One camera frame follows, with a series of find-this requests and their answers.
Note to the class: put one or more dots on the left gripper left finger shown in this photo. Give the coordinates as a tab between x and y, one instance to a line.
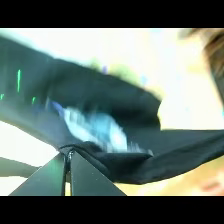
46	181

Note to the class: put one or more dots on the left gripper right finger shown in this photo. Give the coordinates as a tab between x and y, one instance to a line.
88	181

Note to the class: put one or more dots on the black garment with blue print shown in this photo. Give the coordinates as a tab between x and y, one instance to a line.
100	100

